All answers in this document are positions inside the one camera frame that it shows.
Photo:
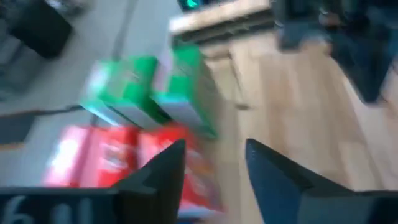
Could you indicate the black cabinet box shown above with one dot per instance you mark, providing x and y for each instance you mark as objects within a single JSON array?
[{"x": 40, "y": 28}]

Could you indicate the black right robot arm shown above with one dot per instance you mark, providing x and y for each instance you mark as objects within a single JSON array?
[{"x": 357, "y": 53}]

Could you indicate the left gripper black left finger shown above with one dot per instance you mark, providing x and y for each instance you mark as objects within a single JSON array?
[{"x": 93, "y": 205}]

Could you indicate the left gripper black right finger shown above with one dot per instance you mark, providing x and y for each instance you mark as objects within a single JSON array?
[{"x": 295, "y": 202}]

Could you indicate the green Apple Jacks cereal box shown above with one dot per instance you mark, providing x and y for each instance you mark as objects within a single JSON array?
[
  {"x": 186, "y": 90},
  {"x": 124, "y": 84}
]

